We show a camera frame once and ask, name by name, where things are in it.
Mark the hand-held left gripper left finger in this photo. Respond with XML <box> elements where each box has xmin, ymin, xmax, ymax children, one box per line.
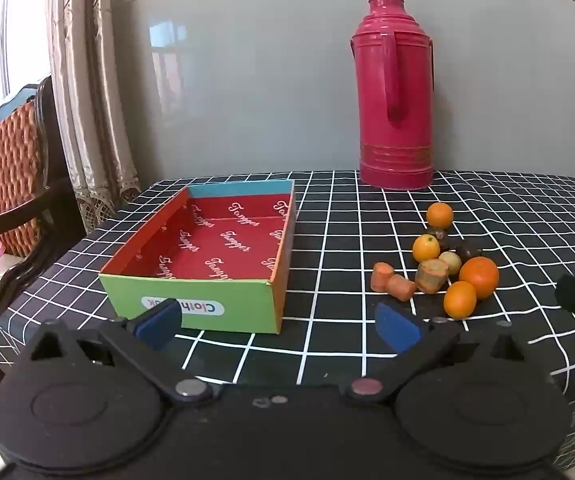
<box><xmin>20</xmin><ymin>299</ymin><xmax>218</xmax><ymax>406</ymax></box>

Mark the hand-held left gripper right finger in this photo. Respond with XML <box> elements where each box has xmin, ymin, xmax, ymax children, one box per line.
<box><xmin>347</xmin><ymin>302</ymin><xmax>531</xmax><ymax>406</ymax></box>

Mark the orange carrot piece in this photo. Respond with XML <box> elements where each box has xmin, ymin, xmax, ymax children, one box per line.
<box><xmin>371</xmin><ymin>262</ymin><xmax>394</xmax><ymax>293</ymax></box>
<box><xmin>386</xmin><ymin>274</ymin><xmax>417</xmax><ymax>302</ymax></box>

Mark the greenish carrot top piece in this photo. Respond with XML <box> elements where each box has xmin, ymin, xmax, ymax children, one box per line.
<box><xmin>415</xmin><ymin>258</ymin><xmax>449</xmax><ymax>294</ymax></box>

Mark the medium orange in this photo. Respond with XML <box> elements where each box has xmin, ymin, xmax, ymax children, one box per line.
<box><xmin>443</xmin><ymin>280</ymin><xmax>478</xmax><ymax>320</ymax></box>

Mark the small orange with green stem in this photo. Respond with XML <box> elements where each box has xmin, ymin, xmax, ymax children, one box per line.
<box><xmin>412</xmin><ymin>234</ymin><xmax>441</xmax><ymax>264</ymax></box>

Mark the pale yellow-green fruit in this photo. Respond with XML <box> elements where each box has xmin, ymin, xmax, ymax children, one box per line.
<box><xmin>438</xmin><ymin>251</ymin><xmax>463</xmax><ymax>276</ymax></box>

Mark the large orange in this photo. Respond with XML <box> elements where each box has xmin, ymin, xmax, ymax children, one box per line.
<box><xmin>459</xmin><ymin>256</ymin><xmax>500</xmax><ymax>301</ymax></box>

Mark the colourful cardboard box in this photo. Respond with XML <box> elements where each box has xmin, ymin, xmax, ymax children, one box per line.
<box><xmin>98</xmin><ymin>178</ymin><xmax>299</xmax><ymax>335</ymax></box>

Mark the round orange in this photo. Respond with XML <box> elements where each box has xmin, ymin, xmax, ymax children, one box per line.
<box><xmin>426</xmin><ymin>202</ymin><xmax>454</xmax><ymax>229</ymax></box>

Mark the black white checkered tablecloth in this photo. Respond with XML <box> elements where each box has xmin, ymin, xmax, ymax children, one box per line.
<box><xmin>0</xmin><ymin>169</ymin><xmax>575</xmax><ymax>471</ymax></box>

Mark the dark wooden chair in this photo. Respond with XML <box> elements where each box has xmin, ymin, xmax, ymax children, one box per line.
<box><xmin>0</xmin><ymin>75</ymin><xmax>88</xmax><ymax>406</ymax></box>

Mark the red thermos flask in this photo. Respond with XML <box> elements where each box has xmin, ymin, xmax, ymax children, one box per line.
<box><xmin>350</xmin><ymin>0</ymin><xmax>435</xmax><ymax>191</ymax></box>

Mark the orange woven chair cushion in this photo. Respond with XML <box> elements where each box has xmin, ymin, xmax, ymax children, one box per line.
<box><xmin>0</xmin><ymin>100</ymin><xmax>48</xmax><ymax>256</ymax></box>

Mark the beige curtain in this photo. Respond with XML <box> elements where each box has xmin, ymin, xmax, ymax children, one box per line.
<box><xmin>47</xmin><ymin>0</ymin><xmax>140</xmax><ymax>233</ymax></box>

